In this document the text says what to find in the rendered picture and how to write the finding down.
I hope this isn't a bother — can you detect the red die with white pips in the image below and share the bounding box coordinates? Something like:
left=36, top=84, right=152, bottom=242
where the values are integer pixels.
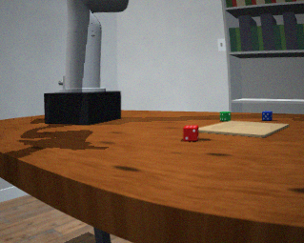
left=183, top=126, right=198, bottom=141

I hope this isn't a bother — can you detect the beige flat mat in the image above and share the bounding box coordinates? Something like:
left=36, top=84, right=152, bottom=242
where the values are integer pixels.
left=198, top=121, right=289, bottom=138

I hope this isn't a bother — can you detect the blue die with white pips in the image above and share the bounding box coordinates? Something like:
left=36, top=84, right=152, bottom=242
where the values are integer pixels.
left=262, top=111, right=273, bottom=121

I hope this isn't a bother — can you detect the green die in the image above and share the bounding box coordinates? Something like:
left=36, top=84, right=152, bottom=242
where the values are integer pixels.
left=220, top=111, right=231, bottom=121

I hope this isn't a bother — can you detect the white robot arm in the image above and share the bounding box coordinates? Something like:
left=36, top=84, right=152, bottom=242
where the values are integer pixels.
left=58, top=0, right=129, bottom=93

